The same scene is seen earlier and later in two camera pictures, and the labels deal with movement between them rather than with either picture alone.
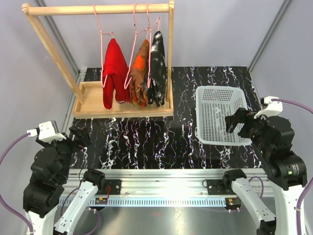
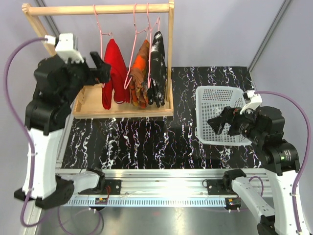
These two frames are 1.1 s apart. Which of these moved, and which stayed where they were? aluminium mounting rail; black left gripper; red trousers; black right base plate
Moved: black left gripper
Stayed: aluminium mounting rail; red trousers; black right base plate
